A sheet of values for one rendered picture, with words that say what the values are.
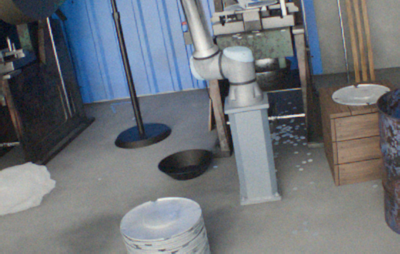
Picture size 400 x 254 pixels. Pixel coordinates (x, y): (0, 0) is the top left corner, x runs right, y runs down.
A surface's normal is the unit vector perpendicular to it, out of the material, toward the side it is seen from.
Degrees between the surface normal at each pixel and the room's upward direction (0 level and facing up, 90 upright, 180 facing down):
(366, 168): 90
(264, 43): 90
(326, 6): 90
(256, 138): 90
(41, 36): 73
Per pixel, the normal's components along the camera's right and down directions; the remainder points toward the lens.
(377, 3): -0.19, 0.35
